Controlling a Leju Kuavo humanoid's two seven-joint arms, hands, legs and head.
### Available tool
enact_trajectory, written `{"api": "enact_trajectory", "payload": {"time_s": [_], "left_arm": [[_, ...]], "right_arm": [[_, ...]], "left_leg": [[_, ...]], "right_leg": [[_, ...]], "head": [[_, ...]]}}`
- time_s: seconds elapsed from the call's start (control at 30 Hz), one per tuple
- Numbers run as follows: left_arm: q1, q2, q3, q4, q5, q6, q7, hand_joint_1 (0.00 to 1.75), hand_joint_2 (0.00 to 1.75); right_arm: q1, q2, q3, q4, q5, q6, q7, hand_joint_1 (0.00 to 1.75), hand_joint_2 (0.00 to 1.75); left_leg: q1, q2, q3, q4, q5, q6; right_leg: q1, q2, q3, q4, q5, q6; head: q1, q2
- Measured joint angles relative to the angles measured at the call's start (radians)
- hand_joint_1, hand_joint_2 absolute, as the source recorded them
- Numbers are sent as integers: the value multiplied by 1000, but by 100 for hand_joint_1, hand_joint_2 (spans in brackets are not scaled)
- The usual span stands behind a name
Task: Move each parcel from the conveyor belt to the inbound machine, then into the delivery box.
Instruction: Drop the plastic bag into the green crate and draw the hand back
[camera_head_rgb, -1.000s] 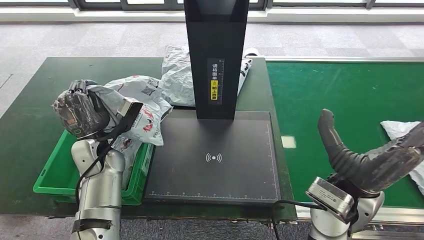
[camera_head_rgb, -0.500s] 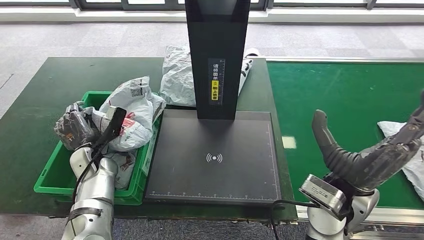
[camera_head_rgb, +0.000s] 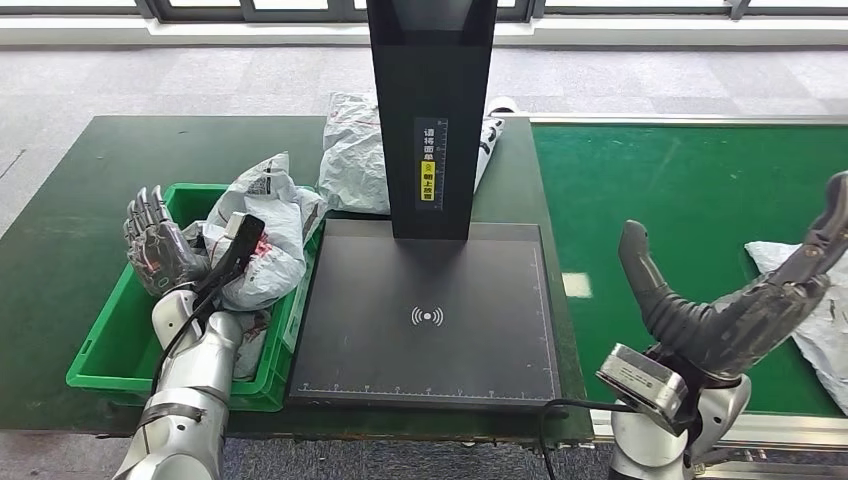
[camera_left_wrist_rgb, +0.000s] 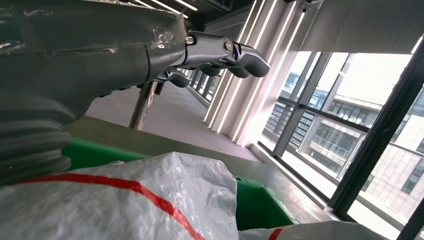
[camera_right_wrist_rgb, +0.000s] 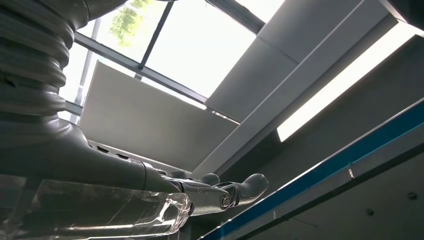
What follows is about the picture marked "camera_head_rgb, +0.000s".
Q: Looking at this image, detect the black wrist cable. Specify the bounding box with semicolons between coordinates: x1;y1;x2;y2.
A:
537;397;637;480
150;284;221;399

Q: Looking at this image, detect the grey parcel dark red print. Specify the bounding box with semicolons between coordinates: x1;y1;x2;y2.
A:
745;240;848;415

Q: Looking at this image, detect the dark green table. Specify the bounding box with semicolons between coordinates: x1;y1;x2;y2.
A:
0;115;594;442

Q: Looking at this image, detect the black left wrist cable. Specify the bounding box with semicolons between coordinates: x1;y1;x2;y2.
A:
150;284;221;399

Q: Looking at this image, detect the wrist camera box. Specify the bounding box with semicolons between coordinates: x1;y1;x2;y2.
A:
596;343;690;439
195;211;266;299

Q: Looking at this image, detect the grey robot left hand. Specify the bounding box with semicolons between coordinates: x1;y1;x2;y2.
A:
122;185;212;297

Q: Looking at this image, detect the crumpled grey parcel bag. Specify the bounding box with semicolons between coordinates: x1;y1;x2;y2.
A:
317;91;506;215

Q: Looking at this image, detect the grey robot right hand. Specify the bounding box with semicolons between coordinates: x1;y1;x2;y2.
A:
617;170;848;382

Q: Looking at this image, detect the black inbound scanner machine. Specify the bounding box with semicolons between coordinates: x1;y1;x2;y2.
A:
286;0;564;413

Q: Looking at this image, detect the black yellow label sticker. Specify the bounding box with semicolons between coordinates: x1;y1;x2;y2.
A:
413;117;450;212

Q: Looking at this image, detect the green plastic crate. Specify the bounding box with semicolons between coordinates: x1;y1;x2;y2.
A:
66;183;326;413

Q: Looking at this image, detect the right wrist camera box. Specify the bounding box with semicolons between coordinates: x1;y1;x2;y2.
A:
596;343;690;439

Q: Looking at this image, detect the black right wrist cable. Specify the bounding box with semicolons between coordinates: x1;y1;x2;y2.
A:
537;397;637;480

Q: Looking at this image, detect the green conveyor belt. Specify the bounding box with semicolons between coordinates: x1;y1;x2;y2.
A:
529;113;848;458

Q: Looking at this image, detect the white parcel thin red line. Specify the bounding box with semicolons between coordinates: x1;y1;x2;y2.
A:
182;152;329;313

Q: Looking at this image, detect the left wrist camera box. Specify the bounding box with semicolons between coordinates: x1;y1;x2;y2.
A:
195;211;266;299

